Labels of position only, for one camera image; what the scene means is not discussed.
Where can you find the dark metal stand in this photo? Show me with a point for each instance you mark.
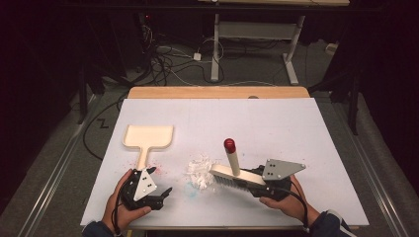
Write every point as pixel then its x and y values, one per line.
pixel 354 108
pixel 82 98

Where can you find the white table frame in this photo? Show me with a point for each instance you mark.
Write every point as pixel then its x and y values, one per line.
pixel 253 30

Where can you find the person's left hand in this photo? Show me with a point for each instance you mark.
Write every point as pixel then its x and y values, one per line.
pixel 113 210

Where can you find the person's right hand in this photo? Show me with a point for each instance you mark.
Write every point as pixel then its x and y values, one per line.
pixel 296 205

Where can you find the white power adapter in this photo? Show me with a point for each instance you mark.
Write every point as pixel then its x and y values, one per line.
pixel 197 56

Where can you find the metal floor rail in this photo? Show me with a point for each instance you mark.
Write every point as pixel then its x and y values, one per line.
pixel 56 168
pixel 369 164

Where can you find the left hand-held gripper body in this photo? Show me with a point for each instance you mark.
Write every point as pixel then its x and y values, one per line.
pixel 144 187

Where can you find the pile of white paper scraps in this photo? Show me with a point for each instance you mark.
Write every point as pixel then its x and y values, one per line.
pixel 200 171

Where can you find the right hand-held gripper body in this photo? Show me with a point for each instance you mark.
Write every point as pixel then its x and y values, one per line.
pixel 280 169

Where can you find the white table cover sheet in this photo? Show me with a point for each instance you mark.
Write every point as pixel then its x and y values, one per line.
pixel 263 125

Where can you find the cream plastic dustpan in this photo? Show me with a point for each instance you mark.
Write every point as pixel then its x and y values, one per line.
pixel 148 136

